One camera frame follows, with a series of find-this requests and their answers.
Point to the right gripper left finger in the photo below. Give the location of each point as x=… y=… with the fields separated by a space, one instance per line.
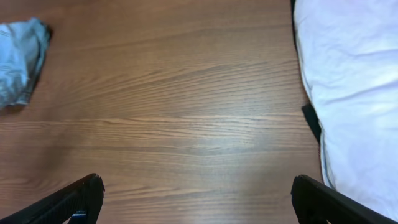
x=79 y=202

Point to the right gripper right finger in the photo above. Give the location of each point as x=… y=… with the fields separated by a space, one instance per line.
x=315 y=203

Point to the light blue denim shorts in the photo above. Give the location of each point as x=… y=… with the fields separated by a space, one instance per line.
x=23 y=48

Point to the pale pink folded shorts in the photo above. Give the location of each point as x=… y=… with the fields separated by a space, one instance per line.
x=347 y=51

